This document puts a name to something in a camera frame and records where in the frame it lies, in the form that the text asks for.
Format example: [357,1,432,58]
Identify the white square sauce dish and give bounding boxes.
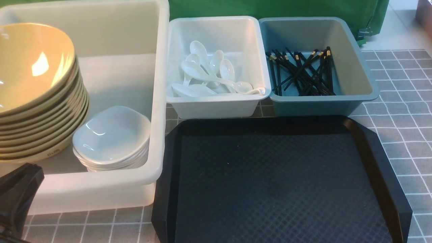
[73,106,151,158]

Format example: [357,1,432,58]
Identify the yellow-green noodle bowl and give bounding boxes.
[0,23,76,116]

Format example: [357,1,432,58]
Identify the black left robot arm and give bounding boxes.
[0,163,45,243]

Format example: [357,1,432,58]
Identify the white spoons in bin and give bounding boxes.
[171,40,266,98]

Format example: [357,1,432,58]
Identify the small white plastic bin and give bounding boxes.
[166,16,271,119]

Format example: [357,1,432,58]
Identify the black chopsticks in bin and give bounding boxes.
[265,46,336,97]

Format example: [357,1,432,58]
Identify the black plastic serving tray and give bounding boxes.
[151,115,412,243]

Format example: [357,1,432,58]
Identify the large white plastic tub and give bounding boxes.
[1,0,169,215]

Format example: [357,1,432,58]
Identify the stack of white sauce dishes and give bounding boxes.
[73,141,150,172]

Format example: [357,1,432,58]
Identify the blue-grey plastic bin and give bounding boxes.
[259,17,379,116]

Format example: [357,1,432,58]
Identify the stack of yellow-green bowls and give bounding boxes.
[0,57,90,164]

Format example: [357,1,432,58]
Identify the grey checkered table mat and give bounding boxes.
[23,50,432,243]

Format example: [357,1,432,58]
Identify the green cloth backdrop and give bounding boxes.
[0,0,390,47]

